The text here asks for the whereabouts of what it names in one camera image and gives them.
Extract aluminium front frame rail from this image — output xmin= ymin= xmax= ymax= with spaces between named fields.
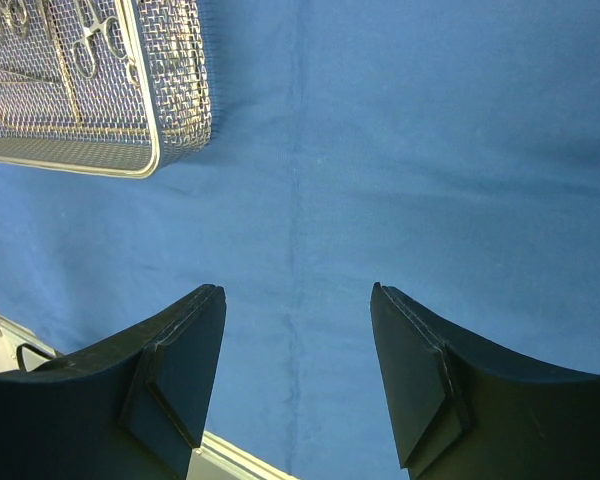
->
xmin=0 ymin=314 xmax=292 ymax=479

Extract steel mesh instrument tray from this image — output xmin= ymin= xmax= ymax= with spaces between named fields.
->
xmin=0 ymin=1 xmax=212 ymax=178

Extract blue surgical drape cloth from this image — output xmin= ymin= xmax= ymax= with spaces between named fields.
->
xmin=0 ymin=1 xmax=600 ymax=479

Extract steel surgical scissors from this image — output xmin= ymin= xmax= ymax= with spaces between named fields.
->
xmin=0 ymin=0 xmax=30 ymax=41

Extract steel thin tweezers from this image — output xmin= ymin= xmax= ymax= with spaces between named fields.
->
xmin=0 ymin=67 xmax=61 ymax=85

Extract steel hemostat clamp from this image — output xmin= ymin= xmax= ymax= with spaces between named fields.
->
xmin=70 ymin=1 xmax=139 ymax=89

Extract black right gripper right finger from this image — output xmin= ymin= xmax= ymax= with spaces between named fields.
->
xmin=370 ymin=284 xmax=600 ymax=479

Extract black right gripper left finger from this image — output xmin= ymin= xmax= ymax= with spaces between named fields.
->
xmin=0 ymin=284 xmax=226 ymax=479

